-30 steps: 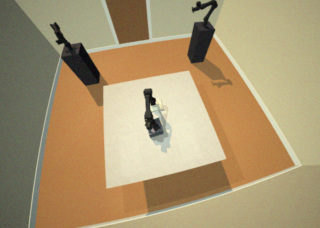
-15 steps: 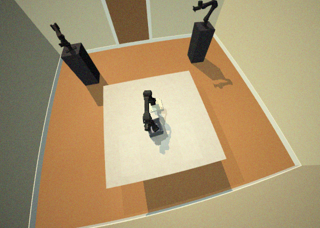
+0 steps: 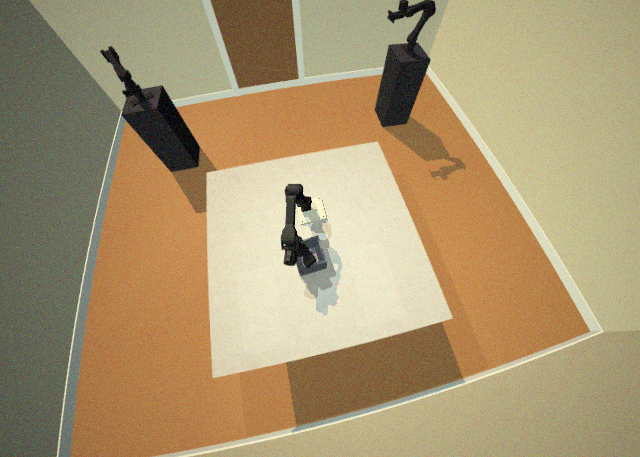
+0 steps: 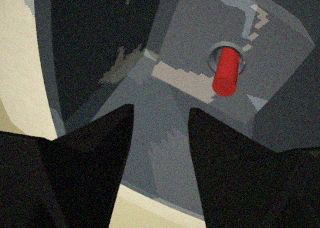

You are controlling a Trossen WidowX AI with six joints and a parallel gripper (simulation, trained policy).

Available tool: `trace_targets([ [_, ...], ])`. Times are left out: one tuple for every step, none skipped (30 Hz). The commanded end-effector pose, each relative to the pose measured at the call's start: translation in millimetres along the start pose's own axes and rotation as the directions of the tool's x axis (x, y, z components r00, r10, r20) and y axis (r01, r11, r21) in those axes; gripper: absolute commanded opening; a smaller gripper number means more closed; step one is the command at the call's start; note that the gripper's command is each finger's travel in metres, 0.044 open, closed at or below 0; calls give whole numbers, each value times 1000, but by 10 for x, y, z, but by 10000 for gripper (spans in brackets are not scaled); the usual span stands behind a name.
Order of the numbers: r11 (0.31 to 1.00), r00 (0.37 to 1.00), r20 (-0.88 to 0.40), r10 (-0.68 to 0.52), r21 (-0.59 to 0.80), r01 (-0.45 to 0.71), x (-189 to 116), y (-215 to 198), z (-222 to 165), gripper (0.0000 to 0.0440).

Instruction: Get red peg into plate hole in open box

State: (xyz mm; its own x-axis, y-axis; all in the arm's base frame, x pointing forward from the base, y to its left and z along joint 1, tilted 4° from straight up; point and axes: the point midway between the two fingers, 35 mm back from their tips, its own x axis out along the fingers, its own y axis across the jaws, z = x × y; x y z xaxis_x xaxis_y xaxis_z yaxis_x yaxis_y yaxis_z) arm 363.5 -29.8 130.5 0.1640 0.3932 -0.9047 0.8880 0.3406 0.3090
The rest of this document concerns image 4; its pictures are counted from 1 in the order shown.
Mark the red peg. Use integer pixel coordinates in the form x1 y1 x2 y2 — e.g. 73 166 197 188
212 48 240 97

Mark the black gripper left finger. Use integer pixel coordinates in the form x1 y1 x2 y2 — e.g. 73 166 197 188
0 104 135 228

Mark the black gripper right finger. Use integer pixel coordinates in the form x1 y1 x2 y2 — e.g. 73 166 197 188
188 108 320 228

